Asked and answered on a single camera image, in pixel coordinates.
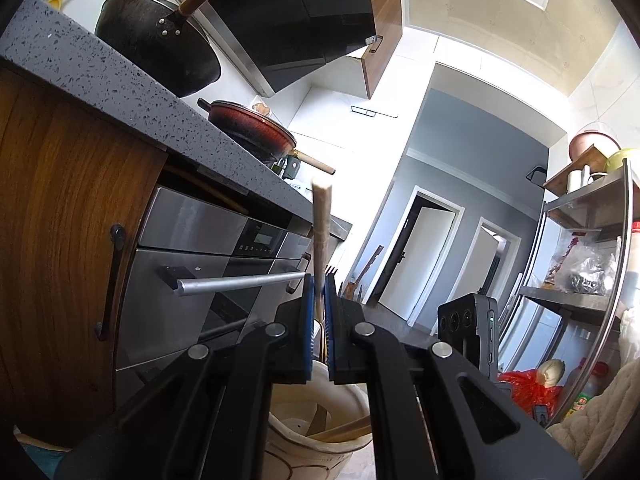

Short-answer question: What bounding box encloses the wooden chopstick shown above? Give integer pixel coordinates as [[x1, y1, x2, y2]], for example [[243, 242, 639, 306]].
[[311, 183, 332, 323], [310, 415, 371, 443]]

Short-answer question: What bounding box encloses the wooden chair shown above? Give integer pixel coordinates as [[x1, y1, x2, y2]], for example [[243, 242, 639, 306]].
[[344, 244, 386, 302]]

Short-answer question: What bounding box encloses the white ceramic double utensil holder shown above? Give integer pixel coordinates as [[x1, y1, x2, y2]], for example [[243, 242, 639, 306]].
[[262, 361, 372, 480]]

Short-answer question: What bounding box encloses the metal storage rack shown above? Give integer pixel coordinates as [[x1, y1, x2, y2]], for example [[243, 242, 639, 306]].
[[498, 158, 639, 427]]

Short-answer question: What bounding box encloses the stainless steel oven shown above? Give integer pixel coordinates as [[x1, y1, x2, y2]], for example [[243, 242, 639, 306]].
[[115, 188, 311, 404]]

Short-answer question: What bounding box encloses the red brown enamel pan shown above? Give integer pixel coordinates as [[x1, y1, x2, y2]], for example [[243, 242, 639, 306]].
[[198, 98, 335, 174]]

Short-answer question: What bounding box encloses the wooden cabinet door left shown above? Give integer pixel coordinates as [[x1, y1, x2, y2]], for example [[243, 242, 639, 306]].
[[1, 67, 166, 448]]

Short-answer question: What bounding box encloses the black range hood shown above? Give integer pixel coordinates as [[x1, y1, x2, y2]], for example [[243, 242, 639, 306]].
[[193, 0, 375, 96]]

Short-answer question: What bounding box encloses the grey speckled countertop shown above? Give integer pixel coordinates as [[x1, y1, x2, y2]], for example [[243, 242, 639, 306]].
[[1, 0, 312, 230]]

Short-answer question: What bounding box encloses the black wok with wooden handle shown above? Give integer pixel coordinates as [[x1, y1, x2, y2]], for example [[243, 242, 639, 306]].
[[94, 0, 221, 98]]

